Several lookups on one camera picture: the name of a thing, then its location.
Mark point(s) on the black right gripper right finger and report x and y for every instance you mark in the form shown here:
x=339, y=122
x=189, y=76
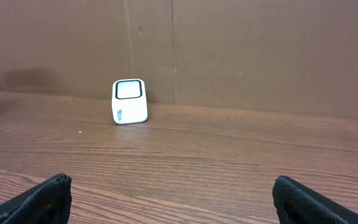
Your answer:
x=298, y=204

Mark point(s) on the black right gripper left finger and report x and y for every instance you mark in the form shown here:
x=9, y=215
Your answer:
x=48, y=202

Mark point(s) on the white barcode scanner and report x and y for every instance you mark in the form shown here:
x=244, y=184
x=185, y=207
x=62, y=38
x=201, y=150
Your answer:
x=129, y=101

